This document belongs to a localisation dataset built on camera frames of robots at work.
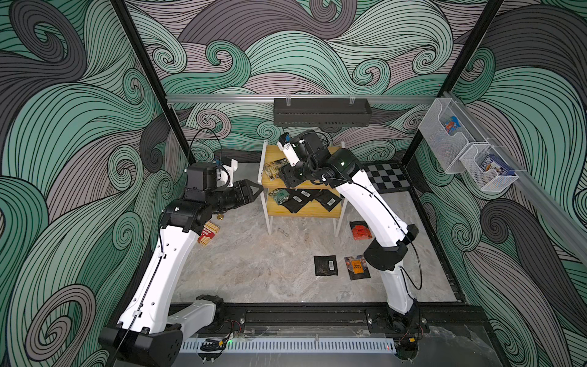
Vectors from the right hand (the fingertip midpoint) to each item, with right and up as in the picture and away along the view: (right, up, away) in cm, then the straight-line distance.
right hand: (292, 169), depth 73 cm
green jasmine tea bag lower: (-4, -10, +14) cm, 18 cm away
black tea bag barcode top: (+13, -36, +13) cm, 41 cm away
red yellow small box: (-35, -26, +20) cm, 47 cm away
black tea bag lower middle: (+6, -10, +14) cm, 18 cm away
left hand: (-10, -6, -6) cm, 13 cm away
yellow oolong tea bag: (-7, 0, 0) cm, 7 cm away
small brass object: (-31, -20, +25) cm, 45 cm away
